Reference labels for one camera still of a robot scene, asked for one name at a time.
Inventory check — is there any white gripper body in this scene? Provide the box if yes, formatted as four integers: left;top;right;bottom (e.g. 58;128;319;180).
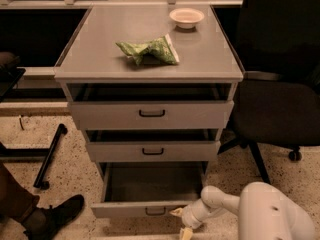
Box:
182;199;212;229

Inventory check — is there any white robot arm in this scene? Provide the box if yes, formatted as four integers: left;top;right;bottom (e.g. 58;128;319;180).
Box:
170;182;315;240

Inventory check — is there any black table leg base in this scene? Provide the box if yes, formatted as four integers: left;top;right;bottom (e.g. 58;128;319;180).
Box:
0;124;68;190

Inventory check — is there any grey middle drawer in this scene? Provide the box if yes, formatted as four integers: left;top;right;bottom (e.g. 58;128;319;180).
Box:
86;129;220;162

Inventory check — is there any grey drawer cabinet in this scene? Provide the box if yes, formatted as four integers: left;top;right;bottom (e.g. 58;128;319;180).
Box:
53;4;245;182

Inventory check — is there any grey top drawer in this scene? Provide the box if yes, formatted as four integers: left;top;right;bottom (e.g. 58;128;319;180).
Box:
67;83;233;130

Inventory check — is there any white bowl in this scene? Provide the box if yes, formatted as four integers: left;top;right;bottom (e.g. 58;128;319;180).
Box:
169;8;204;29

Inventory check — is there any green chip bag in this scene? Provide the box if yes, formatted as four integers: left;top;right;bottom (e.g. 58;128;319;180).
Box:
116;34;180;66

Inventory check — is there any grey bottom drawer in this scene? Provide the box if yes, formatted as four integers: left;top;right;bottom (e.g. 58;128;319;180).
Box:
91;161;208;218

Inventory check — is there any black shoe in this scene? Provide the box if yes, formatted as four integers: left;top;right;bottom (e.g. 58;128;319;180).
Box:
22;194;84;240

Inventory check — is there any brown trouser leg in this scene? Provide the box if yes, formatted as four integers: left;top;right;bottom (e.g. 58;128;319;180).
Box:
0;163;40;223

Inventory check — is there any black office chair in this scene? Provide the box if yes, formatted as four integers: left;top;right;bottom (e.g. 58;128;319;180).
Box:
212;0;320;182

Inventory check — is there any grey drawer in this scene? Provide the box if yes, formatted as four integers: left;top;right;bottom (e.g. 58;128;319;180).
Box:
67;83;233;130
86;129;220;162
91;161;208;218

